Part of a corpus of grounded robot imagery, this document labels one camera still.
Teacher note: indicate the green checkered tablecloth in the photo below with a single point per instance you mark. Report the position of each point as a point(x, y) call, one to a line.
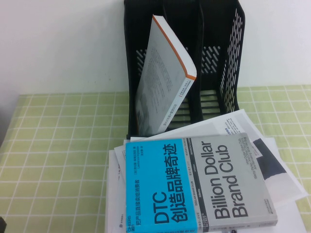
point(60, 145)

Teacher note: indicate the blue grey DTC book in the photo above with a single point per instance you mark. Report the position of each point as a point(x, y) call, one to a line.
point(194, 184)

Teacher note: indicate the white orange ROS book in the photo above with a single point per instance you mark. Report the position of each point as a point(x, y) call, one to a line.
point(158, 80)

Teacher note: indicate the white book with small print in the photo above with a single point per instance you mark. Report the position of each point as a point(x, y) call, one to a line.
point(120, 160)

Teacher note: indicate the black plastic book holder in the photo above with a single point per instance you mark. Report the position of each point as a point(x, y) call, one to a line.
point(216, 29)

